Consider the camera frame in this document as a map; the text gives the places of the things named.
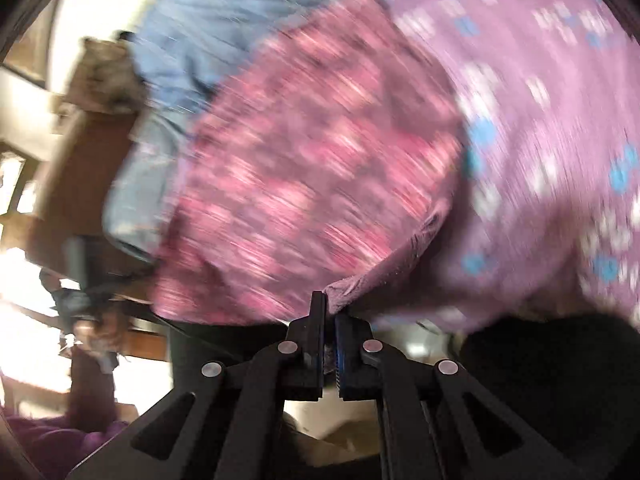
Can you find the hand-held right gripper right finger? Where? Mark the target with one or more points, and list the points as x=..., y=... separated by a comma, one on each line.
x=342, y=355

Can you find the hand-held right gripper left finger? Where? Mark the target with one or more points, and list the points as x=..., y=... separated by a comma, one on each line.
x=316, y=355

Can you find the pink floral small garment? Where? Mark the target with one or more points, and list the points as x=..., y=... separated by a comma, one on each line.
x=310, y=170

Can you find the person's left hand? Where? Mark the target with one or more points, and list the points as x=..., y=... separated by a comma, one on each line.
x=97, y=332

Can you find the brown wooden headboard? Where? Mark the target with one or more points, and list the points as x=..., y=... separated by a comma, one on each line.
x=75, y=180

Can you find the blue starred plaid pillow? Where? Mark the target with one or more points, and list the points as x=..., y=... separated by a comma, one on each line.
x=145, y=180

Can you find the purple cloth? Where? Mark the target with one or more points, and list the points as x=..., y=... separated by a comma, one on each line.
x=55, y=445

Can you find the grey leaf-patterned cloth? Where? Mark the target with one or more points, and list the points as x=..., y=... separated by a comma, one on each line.
x=107, y=77

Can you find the person's dark pants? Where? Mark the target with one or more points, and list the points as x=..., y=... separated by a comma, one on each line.
x=550, y=390

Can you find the purple floral bedsheet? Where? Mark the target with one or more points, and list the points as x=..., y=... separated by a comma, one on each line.
x=540, y=135

